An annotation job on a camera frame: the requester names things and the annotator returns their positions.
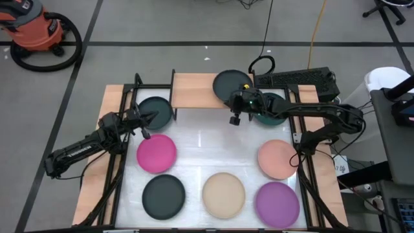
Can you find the magenta plate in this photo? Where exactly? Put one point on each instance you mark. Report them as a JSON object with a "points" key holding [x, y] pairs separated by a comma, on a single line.
{"points": [[156, 155]]}

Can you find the salmon pink plate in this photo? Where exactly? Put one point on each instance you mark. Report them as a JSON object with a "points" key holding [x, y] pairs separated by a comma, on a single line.
{"points": [[275, 158]]}

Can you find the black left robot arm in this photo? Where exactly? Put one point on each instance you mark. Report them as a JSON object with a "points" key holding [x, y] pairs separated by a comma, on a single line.
{"points": [[77, 150]]}

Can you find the black aluminium rig frame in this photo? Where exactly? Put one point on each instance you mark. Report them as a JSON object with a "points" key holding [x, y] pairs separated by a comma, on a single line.
{"points": [[120, 161]]}

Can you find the dark green plate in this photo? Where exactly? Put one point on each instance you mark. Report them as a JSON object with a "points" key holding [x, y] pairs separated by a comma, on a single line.
{"points": [[163, 105]]}

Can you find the purple plate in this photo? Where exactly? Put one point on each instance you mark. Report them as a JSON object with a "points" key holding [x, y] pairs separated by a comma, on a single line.
{"points": [[277, 205]]}

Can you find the white paper note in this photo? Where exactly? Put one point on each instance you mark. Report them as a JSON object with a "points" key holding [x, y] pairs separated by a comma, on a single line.
{"points": [[341, 166]]}

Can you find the black chair base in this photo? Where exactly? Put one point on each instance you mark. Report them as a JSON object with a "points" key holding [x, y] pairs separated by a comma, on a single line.
{"points": [[388, 9]]}

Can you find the grey desk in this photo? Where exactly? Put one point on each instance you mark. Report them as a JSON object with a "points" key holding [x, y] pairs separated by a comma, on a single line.
{"points": [[398, 145]]}

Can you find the wooden shelf with black frame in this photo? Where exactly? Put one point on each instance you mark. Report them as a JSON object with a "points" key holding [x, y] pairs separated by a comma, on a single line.
{"points": [[194, 90]]}

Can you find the white bin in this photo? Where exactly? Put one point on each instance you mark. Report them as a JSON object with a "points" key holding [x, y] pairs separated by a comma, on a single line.
{"points": [[385, 77]]}

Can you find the black keyboard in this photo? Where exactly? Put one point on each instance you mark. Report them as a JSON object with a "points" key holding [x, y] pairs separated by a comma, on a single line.
{"points": [[406, 215]]}

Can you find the beige plate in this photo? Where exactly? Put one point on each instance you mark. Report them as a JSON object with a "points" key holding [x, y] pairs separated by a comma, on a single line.
{"points": [[224, 195]]}

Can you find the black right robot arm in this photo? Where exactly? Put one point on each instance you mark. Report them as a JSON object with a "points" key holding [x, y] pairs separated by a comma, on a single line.
{"points": [[323, 110]]}

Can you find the black perforated box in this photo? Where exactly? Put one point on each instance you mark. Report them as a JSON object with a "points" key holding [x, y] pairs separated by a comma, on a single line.
{"points": [[297, 77]]}

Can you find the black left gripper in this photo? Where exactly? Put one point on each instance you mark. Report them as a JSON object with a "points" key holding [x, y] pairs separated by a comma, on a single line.
{"points": [[133, 119]]}

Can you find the orange shop vacuum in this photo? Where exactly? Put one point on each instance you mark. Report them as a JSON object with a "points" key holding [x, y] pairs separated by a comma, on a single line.
{"points": [[32, 26], [76, 35]]}

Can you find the teal plate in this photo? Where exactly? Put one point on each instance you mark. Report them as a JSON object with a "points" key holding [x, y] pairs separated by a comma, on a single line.
{"points": [[275, 120]]}

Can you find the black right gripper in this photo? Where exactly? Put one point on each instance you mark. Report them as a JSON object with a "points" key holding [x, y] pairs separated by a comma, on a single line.
{"points": [[241, 98]]}

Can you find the dark grey plate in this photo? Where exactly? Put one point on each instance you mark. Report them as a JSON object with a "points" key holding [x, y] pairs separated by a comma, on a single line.
{"points": [[226, 81], [163, 197]]}

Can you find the black desk equipment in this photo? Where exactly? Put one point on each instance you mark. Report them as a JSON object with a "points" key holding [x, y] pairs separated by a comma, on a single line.
{"points": [[402, 110]]}

